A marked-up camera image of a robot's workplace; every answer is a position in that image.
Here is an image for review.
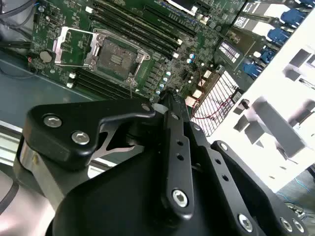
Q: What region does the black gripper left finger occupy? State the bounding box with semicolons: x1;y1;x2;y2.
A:
23;90;195;222

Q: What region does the metal socket cover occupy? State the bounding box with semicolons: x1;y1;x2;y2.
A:
52;26;105;69

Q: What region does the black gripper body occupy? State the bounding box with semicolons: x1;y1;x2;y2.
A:
53;152;247;236

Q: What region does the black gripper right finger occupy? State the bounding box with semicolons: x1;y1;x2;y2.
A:
172;91;307;236

